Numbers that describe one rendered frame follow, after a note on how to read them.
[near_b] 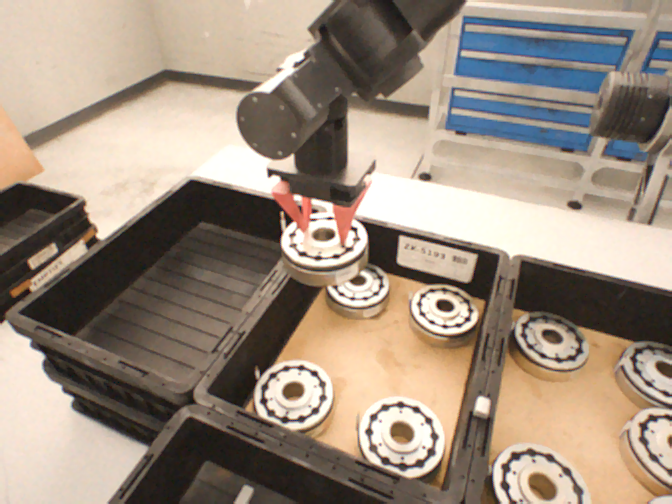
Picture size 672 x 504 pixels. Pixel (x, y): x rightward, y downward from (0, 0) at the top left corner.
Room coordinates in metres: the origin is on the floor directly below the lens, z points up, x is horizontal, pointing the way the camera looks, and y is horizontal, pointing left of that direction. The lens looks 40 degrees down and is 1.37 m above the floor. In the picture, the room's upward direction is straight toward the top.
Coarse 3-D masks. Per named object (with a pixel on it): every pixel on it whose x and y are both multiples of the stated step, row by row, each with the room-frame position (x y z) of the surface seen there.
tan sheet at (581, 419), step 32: (512, 320) 0.47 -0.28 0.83; (608, 352) 0.40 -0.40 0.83; (512, 384) 0.35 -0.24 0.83; (544, 384) 0.35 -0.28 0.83; (576, 384) 0.35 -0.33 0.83; (608, 384) 0.35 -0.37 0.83; (512, 416) 0.30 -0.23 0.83; (544, 416) 0.30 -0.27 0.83; (576, 416) 0.30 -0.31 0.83; (608, 416) 0.30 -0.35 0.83; (576, 448) 0.26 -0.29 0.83; (608, 448) 0.26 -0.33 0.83; (608, 480) 0.22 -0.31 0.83
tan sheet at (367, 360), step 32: (416, 288) 0.54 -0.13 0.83; (320, 320) 0.47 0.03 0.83; (352, 320) 0.47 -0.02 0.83; (384, 320) 0.47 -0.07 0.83; (480, 320) 0.47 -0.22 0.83; (288, 352) 0.41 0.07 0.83; (320, 352) 0.41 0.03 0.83; (352, 352) 0.41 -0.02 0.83; (384, 352) 0.41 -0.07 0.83; (416, 352) 0.41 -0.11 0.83; (448, 352) 0.40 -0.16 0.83; (352, 384) 0.35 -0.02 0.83; (384, 384) 0.35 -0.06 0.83; (416, 384) 0.35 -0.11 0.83; (448, 384) 0.35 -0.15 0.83; (352, 416) 0.30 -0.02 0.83; (448, 416) 0.30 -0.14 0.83; (352, 448) 0.26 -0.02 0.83; (448, 448) 0.26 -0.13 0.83
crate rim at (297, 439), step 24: (360, 216) 0.61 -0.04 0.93; (432, 240) 0.55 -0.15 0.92; (456, 240) 0.54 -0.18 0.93; (504, 264) 0.49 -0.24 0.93; (264, 312) 0.39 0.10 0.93; (240, 336) 0.36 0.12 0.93; (216, 360) 0.32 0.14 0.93; (480, 360) 0.32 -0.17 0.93; (480, 384) 0.29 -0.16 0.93; (216, 408) 0.26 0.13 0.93; (240, 408) 0.26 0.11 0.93; (264, 432) 0.23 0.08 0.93; (288, 432) 0.23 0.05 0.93; (336, 456) 0.20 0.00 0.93; (456, 456) 0.20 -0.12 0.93; (384, 480) 0.18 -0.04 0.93; (408, 480) 0.18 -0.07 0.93; (456, 480) 0.18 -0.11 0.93
